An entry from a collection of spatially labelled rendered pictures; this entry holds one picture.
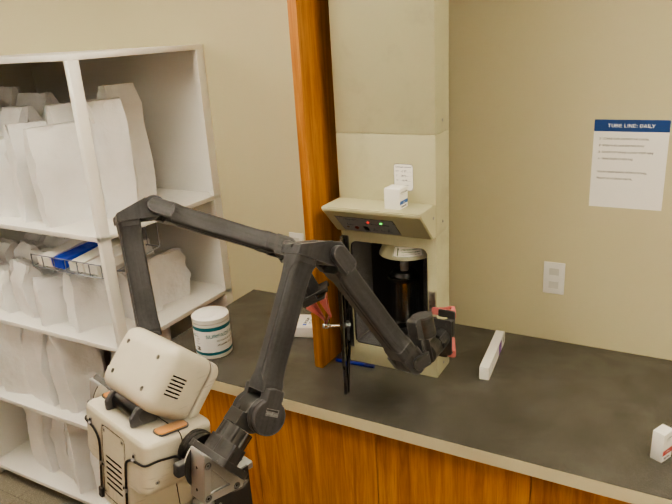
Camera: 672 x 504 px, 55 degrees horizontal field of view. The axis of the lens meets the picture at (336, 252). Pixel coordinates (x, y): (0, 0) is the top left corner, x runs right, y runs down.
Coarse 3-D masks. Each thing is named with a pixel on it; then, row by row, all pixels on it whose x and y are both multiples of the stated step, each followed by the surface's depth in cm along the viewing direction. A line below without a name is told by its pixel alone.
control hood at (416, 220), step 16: (336, 208) 191; (352, 208) 189; (368, 208) 188; (384, 208) 186; (416, 208) 184; (432, 208) 185; (336, 224) 200; (400, 224) 185; (416, 224) 182; (432, 224) 186
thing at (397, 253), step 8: (384, 248) 205; (392, 248) 202; (400, 248) 201; (408, 248) 200; (416, 248) 200; (384, 256) 204; (392, 256) 202; (400, 256) 200; (408, 256) 200; (416, 256) 200; (424, 256) 201
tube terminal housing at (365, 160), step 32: (352, 160) 196; (384, 160) 191; (416, 160) 186; (448, 160) 192; (352, 192) 199; (416, 192) 189; (448, 192) 195; (448, 224) 199; (448, 256) 202; (448, 288) 205; (352, 352) 219; (384, 352) 213
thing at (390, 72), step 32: (352, 0) 180; (384, 0) 176; (416, 0) 171; (448, 0) 178; (352, 32) 183; (384, 32) 178; (416, 32) 174; (448, 32) 181; (352, 64) 186; (384, 64) 181; (416, 64) 177; (448, 64) 183; (352, 96) 189; (384, 96) 184; (416, 96) 180; (448, 96) 186; (352, 128) 193; (384, 128) 187; (416, 128) 183; (448, 128) 189
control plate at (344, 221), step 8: (336, 216) 194; (344, 224) 198; (352, 224) 196; (360, 224) 194; (368, 224) 192; (376, 224) 190; (384, 224) 189; (392, 224) 187; (376, 232) 196; (384, 232) 194; (392, 232) 192
